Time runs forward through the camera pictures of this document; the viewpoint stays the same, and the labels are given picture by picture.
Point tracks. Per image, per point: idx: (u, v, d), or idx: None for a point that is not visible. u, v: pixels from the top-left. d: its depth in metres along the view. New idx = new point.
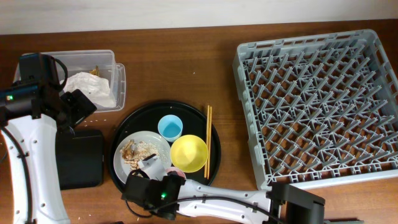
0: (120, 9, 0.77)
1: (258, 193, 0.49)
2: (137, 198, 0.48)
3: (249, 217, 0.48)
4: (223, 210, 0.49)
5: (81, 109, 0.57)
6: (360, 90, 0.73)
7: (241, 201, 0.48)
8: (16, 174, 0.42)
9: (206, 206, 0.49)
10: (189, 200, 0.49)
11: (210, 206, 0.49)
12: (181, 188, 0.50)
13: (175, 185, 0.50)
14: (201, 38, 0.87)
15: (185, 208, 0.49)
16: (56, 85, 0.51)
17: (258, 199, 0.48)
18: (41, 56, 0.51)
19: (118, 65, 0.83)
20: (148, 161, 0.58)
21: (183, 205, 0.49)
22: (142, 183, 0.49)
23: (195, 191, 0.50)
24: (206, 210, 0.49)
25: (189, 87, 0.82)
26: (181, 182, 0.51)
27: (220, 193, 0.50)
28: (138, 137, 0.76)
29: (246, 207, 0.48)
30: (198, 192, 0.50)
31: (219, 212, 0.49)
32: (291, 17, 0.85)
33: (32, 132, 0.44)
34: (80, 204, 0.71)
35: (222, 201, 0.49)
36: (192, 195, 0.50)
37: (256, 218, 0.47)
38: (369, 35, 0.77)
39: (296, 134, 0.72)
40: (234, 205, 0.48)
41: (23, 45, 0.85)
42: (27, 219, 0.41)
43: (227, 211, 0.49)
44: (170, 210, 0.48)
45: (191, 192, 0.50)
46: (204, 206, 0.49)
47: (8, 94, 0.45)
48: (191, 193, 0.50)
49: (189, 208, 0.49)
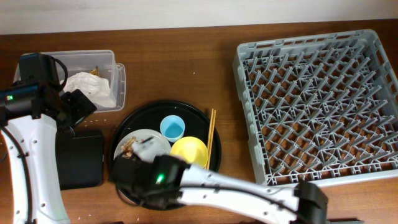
0: (120, 9, 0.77)
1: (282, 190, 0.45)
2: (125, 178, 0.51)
3: (272, 215, 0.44)
4: (240, 205, 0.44)
5: (81, 109, 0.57)
6: (360, 90, 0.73)
7: (265, 197, 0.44)
8: (16, 174, 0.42)
9: (221, 198, 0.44)
10: (197, 190, 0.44)
11: (225, 198, 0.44)
12: (184, 174, 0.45)
13: (173, 167, 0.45)
14: (201, 38, 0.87)
15: (190, 197, 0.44)
16: (56, 85, 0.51)
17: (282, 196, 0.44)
18: (40, 56, 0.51)
19: (118, 65, 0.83)
20: (145, 144, 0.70)
21: (188, 193, 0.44)
22: (132, 165, 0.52)
23: (206, 180, 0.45)
24: (221, 202, 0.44)
25: (189, 87, 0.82)
26: (186, 166, 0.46)
27: (234, 184, 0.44)
28: (139, 134, 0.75)
29: (270, 204, 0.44)
30: (208, 181, 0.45)
31: (234, 206, 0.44)
32: (291, 17, 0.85)
33: (32, 132, 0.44)
34: (79, 204, 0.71)
35: (242, 196, 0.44)
36: (202, 183, 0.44)
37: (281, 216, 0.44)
38: (369, 35, 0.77)
39: (296, 134, 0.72)
40: (255, 201, 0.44)
41: (23, 45, 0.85)
42: (27, 219, 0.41)
43: (245, 206, 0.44)
44: (161, 193, 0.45)
45: (200, 180, 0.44)
46: (217, 197, 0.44)
47: (8, 94, 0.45)
48: (199, 180, 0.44)
49: (196, 198, 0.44)
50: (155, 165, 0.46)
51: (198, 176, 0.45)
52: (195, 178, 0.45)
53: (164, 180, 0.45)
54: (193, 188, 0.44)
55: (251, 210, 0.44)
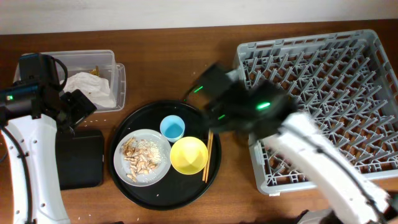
0: (120, 9, 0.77)
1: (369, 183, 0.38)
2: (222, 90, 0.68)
3: (356, 204, 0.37)
4: (327, 171, 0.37)
5: (81, 109, 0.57)
6: (360, 91, 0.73)
7: (362, 186, 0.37)
8: (16, 174, 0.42)
9: (324, 163, 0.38)
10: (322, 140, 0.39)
11: (333, 172, 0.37)
12: (277, 106, 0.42)
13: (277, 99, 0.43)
14: (201, 38, 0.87)
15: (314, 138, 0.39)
16: (56, 85, 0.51)
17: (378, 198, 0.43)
18: (41, 56, 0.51)
19: (118, 65, 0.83)
20: None
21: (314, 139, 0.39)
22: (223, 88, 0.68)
23: (311, 136, 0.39)
24: (314, 164, 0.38)
25: (189, 87, 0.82)
26: (280, 97, 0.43)
27: (337, 155, 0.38)
28: (139, 134, 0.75)
29: (361, 195, 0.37)
30: (314, 136, 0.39)
31: (323, 169, 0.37)
32: (291, 17, 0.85)
33: (32, 132, 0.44)
34: (79, 204, 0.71)
35: (339, 171, 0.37)
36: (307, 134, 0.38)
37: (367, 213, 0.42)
38: (369, 35, 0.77)
39: None
40: (351, 184, 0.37)
41: (23, 45, 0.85)
42: (27, 219, 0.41)
43: (332, 176, 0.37)
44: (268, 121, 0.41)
45: (311, 132, 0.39)
46: (320, 160, 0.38)
47: (7, 94, 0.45)
48: (310, 130, 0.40)
49: (297, 144, 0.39)
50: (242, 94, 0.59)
51: (305, 128, 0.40)
52: (309, 126, 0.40)
53: (266, 107, 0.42)
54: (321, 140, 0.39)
55: (340, 185, 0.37)
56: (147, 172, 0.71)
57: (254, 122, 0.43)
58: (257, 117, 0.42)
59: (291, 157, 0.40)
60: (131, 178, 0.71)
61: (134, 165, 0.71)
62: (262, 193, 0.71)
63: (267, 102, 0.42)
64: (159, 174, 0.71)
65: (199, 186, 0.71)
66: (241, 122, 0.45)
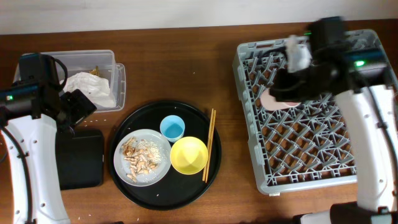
0: (120, 9, 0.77)
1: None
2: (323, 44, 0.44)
3: (384, 187, 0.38)
4: (379, 146, 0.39)
5: (81, 109, 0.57)
6: None
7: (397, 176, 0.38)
8: (16, 174, 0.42)
9: (379, 138, 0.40)
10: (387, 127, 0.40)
11: (384, 150, 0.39)
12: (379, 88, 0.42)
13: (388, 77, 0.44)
14: (201, 38, 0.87)
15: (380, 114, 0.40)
16: (56, 85, 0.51)
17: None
18: (41, 56, 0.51)
19: (118, 65, 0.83)
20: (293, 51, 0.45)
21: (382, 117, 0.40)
22: (328, 38, 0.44)
23: (384, 112, 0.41)
24: (369, 134, 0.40)
25: (189, 87, 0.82)
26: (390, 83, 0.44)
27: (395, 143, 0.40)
28: (139, 134, 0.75)
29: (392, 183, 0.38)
30: (385, 116, 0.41)
31: (374, 142, 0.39)
32: (291, 17, 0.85)
33: (32, 132, 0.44)
34: (79, 204, 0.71)
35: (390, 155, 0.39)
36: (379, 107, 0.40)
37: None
38: (369, 35, 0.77)
39: (296, 134, 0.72)
40: (390, 169, 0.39)
41: (23, 45, 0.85)
42: (27, 219, 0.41)
43: (379, 152, 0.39)
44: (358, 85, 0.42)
45: (387, 114, 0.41)
46: (377, 132, 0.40)
47: (7, 94, 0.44)
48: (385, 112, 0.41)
49: (362, 109, 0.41)
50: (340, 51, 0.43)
51: (384, 103, 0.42)
52: (387, 107, 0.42)
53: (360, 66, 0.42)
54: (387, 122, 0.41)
55: (380, 162, 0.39)
56: (147, 172, 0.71)
57: (342, 73, 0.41)
58: (346, 69, 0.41)
59: (349, 121, 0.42)
60: (131, 178, 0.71)
61: (134, 164, 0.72)
62: (262, 193, 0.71)
63: (362, 60, 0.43)
64: (159, 174, 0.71)
65: (199, 186, 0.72)
66: (321, 77, 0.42)
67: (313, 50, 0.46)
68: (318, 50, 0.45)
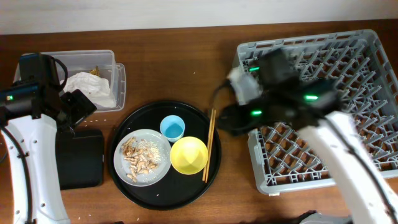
0: (120, 9, 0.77)
1: (360, 165, 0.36)
2: (277, 79, 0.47)
3: (342, 153, 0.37)
4: (331, 140, 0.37)
5: (81, 109, 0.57)
6: (360, 90, 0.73)
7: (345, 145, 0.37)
8: (16, 174, 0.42)
9: (334, 127, 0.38)
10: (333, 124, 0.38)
11: (331, 138, 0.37)
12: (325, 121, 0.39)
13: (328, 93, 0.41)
14: (200, 38, 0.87)
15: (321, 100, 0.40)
16: (56, 85, 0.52)
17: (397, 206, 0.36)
18: (41, 56, 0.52)
19: (118, 65, 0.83)
20: None
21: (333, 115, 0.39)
22: (282, 93, 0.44)
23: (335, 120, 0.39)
24: (327, 141, 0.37)
25: (189, 87, 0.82)
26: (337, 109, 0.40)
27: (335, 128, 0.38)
28: (139, 134, 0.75)
29: (347, 152, 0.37)
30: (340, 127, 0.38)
31: (329, 134, 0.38)
32: (291, 17, 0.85)
33: (32, 132, 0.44)
34: (79, 203, 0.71)
35: (341, 142, 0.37)
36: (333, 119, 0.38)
37: (382, 218, 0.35)
38: (369, 35, 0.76)
39: (296, 134, 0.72)
40: (339, 144, 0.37)
41: (23, 45, 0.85)
42: (27, 219, 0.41)
43: (332, 137, 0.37)
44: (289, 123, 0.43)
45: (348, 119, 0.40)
46: (326, 130, 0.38)
47: (8, 94, 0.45)
48: (342, 120, 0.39)
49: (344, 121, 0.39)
50: (288, 101, 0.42)
51: (346, 128, 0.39)
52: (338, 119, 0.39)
53: (313, 100, 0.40)
54: (333, 117, 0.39)
55: (334, 142, 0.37)
56: (147, 172, 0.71)
57: (306, 112, 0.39)
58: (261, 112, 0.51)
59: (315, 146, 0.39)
60: (131, 178, 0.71)
61: (134, 164, 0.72)
62: (262, 193, 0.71)
63: (316, 94, 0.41)
64: (159, 174, 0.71)
65: (199, 186, 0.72)
66: (278, 98, 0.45)
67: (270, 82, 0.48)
68: (272, 88, 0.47)
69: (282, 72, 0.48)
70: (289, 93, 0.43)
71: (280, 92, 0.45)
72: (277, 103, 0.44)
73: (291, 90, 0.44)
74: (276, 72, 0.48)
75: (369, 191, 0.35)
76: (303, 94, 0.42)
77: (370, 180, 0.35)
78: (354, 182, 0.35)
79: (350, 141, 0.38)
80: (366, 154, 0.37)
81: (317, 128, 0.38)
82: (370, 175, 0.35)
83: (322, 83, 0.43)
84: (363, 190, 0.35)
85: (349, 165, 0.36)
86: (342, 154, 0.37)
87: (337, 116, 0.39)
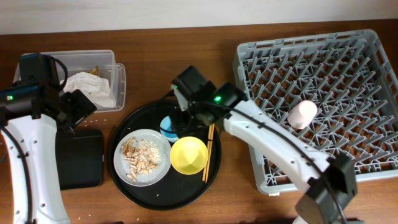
0: (120, 9, 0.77)
1: (270, 134, 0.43)
2: (189, 91, 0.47)
3: (255, 129, 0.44)
4: (241, 122, 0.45)
5: (81, 108, 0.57)
6: (360, 90, 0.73)
7: (255, 122, 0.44)
8: (16, 175, 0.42)
9: (242, 110, 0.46)
10: (242, 111, 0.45)
11: (241, 120, 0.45)
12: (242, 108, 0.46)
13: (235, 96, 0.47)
14: (200, 38, 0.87)
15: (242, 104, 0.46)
16: (56, 86, 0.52)
17: (316, 156, 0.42)
18: (41, 56, 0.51)
19: (118, 65, 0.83)
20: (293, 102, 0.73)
21: (242, 104, 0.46)
22: (197, 103, 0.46)
23: (243, 106, 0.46)
24: (240, 124, 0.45)
25: None
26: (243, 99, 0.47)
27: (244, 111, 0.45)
28: (139, 134, 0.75)
29: (257, 126, 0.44)
30: (254, 112, 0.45)
31: (240, 117, 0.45)
32: (291, 17, 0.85)
33: (32, 132, 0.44)
34: (79, 203, 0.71)
35: (250, 121, 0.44)
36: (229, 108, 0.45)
37: (306, 170, 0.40)
38: (369, 35, 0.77)
39: (296, 134, 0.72)
40: (250, 122, 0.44)
41: (23, 45, 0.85)
42: (27, 219, 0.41)
43: (242, 120, 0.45)
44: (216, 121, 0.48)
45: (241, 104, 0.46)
46: (236, 116, 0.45)
47: (8, 94, 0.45)
48: (244, 107, 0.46)
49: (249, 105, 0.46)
50: (205, 108, 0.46)
51: (251, 109, 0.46)
52: (246, 106, 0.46)
53: (222, 101, 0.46)
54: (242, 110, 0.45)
55: (245, 123, 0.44)
56: (146, 172, 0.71)
57: (222, 112, 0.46)
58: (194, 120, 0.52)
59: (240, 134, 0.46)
60: (131, 178, 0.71)
61: (134, 164, 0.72)
62: (262, 193, 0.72)
63: (222, 95, 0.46)
64: (159, 174, 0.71)
65: (199, 186, 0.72)
66: (197, 107, 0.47)
67: (184, 95, 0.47)
68: (188, 100, 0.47)
69: (198, 83, 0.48)
70: (209, 96, 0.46)
71: (195, 102, 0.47)
72: (199, 112, 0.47)
73: (202, 98, 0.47)
74: (191, 88, 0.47)
75: (282, 152, 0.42)
76: (211, 98, 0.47)
77: (280, 142, 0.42)
78: (270, 148, 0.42)
79: (258, 117, 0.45)
80: (277, 124, 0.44)
81: (228, 119, 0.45)
82: (282, 139, 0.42)
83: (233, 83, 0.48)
84: (278, 153, 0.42)
85: (263, 137, 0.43)
86: (255, 129, 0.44)
87: (242, 104, 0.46)
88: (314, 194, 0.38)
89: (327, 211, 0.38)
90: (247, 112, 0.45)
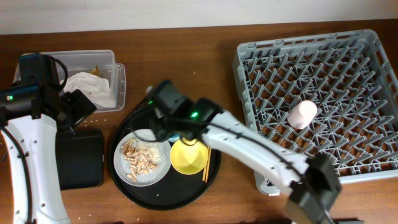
0: (120, 9, 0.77)
1: (249, 144, 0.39)
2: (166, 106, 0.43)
3: (234, 140, 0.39)
4: (218, 132, 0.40)
5: (81, 109, 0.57)
6: (360, 90, 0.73)
7: (233, 132, 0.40)
8: (16, 174, 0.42)
9: (220, 121, 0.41)
10: (220, 123, 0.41)
11: (217, 131, 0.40)
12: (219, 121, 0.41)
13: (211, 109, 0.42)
14: (200, 38, 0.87)
15: (221, 117, 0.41)
16: (56, 85, 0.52)
17: (297, 159, 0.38)
18: (41, 56, 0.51)
19: (118, 65, 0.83)
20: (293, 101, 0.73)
21: (218, 117, 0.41)
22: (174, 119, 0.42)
23: (219, 117, 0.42)
24: (217, 135, 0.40)
25: (189, 87, 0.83)
26: (219, 111, 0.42)
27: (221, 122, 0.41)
28: (140, 134, 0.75)
29: (236, 137, 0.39)
30: (232, 125, 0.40)
31: (217, 128, 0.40)
32: (291, 17, 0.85)
33: (32, 132, 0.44)
34: (80, 203, 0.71)
35: (228, 131, 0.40)
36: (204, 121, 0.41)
37: (286, 175, 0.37)
38: (369, 35, 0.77)
39: (296, 134, 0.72)
40: (229, 132, 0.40)
41: (23, 45, 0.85)
42: (27, 219, 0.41)
43: (219, 130, 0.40)
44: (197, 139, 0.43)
45: (220, 117, 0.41)
46: (212, 127, 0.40)
47: (8, 94, 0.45)
48: (224, 120, 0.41)
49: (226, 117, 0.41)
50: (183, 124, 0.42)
51: (229, 121, 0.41)
52: (224, 119, 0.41)
53: (199, 116, 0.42)
54: (219, 123, 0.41)
55: (223, 134, 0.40)
56: (147, 172, 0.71)
57: (198, 128, 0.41)
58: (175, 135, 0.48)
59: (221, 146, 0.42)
60: (131, 178, 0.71)
61: (134, 164, 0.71)
62: (262, 193, 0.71)
63: (198, 110, 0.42)
64: (159, 174, 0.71)
65: (199, 186, 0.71)
66: (174, 124, 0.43)
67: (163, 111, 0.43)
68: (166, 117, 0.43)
69: (175, 99, 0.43)
70: (185, 113, 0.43)
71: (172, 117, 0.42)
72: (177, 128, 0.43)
73: (179, 114, 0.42)
74: (166, 104, 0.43)
75: (264, 160, 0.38)
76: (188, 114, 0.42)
77: (260, 150, 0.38)
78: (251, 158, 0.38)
79: (236, 127, 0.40)
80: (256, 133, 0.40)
81: (206, 134, 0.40)
82: (260, 147, 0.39)
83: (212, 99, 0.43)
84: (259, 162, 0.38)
85: (244, 147, 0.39)
86: (233, 139, 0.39)
87: (218, 117, 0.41)
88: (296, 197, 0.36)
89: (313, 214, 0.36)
90: (224, 122, 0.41)
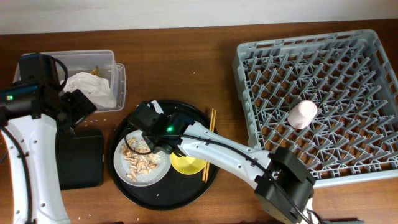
0: (120, 9, 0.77)
1: (217, 148, 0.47)
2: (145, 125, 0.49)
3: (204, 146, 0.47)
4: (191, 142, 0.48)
5: (81, 109, 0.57)
6: (360, 90, 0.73)
7: (203, 139, 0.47)
8: (16, 174, 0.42)
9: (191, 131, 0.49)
10: (193, 135, 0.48)
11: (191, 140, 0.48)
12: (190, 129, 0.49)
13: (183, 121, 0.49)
14: (201, 38, 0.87)
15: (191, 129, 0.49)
16: (56, 85, 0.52)
17: (259, 155, 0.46)
18: (40, 56, 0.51)
19: (118, 65, 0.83)
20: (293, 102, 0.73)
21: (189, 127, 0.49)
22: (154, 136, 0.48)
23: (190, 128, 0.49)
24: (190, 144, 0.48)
25: (189, 86, 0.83)
26: (190, 122, 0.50)
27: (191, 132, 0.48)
28: (140, 134, 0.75)
29: (206, 143, 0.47)
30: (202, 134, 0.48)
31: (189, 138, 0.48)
32: (291, 17, 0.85)
33: (33, 132, 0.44)
34: (79, 203, 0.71)
35: (199, 139, 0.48)
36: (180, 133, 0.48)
37: (252, 171, 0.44)
38: (369, 35, 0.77)
39: (296, 134, 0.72)
40: (199, 140, 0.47)
41: (23, 45, 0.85)
42: (27, 219, 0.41)
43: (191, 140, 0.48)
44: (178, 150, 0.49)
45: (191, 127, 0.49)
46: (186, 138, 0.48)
47: (7, 94, 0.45)
48: (194, 130, 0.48)
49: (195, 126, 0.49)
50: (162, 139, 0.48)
51: (198, 130, 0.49)
52: (194, 129, 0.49)
53: (175, 130, 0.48)
54: (191, 135, 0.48)
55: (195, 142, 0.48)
56: (147, 172, 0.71)
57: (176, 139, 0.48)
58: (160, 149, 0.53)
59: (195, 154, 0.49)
60: (131, 178, 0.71)
61: (134, 164, 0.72)
62: None
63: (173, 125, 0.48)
64: (159, 175, 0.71)
65: (199, 186, 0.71)
66: (155, 139, 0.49)
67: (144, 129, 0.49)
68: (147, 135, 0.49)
69: (152, 118, 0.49)
70: (161, 127, 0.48)
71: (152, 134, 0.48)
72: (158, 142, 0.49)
73: (157, 130, 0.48)
74: (145, 124, 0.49)
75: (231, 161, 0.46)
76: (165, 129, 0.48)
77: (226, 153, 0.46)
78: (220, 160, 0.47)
79: (205, 135, 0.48)
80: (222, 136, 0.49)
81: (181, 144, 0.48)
82: (229, 150, 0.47)
83: (185, 115, 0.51)
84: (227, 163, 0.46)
85: (212, 152, 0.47)
86: (204, 146, 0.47)
87: (189, 128, 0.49)
88: (262, 190, 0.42)
89: (279, 203, 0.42)
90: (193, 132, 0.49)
